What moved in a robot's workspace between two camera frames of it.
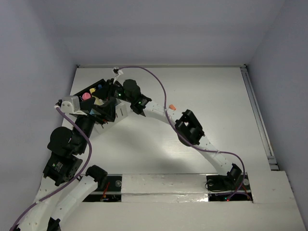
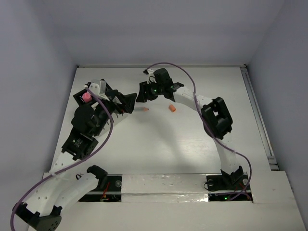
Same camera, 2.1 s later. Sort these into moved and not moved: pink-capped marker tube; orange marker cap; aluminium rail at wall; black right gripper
Moved: black right gripper
Not moved: aluminium rail at wall; orange marker cap; pink-capped marker tube
